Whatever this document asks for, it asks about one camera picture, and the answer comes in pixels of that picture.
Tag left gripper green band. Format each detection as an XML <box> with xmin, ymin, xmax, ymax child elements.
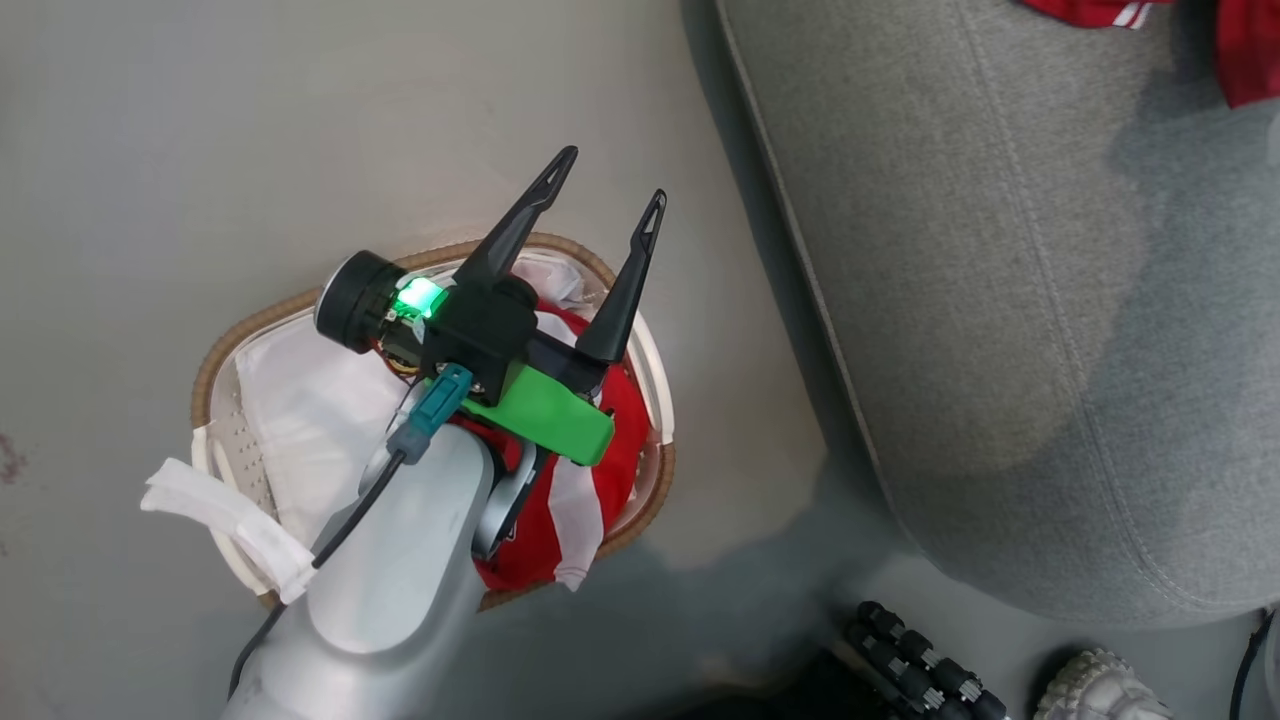
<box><xmin>315</xmin><ymin>146</ymin><xmax>668</xmax><ymax>468</ymax></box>

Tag white laundry basket brown rim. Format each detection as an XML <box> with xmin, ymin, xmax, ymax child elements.
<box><xmin>190</xmin><ymin>232</ymin><xmax>677</xmax><ymax>613</ymax></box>

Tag white basket liner cloth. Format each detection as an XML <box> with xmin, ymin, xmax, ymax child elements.
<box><xmin>140</xmin><ymin>250</ymin><xmax>611</xmax><ymax>606</ymax></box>

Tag red garment thin white stripes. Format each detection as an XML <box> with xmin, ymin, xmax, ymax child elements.
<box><xmin>1018</xmin><ymin>0</ymin><xmax>1280</xmax><ymax>109</ymax></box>

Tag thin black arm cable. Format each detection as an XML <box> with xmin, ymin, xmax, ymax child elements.
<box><xmin>228</xmin><ymin>450</ymin><xmax>407</xmax><ymax>701</ymax></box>

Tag teal cable connector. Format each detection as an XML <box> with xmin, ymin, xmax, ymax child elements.
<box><xmin>387</xmin><ymin>363</ymin><xmax>474</xmax><ymax>467</ymax></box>

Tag red garment broad white panel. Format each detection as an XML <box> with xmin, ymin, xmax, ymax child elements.
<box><xmin>375</xmin><ymin>300</ymin><xmax>651</xmax><ymax>593</ymax></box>

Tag grey fabric sofa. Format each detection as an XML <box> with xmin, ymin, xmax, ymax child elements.
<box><xmin>715</xmin><ymin>0</ymin><xmax>1280</xmax><ymax>629</ymax></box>

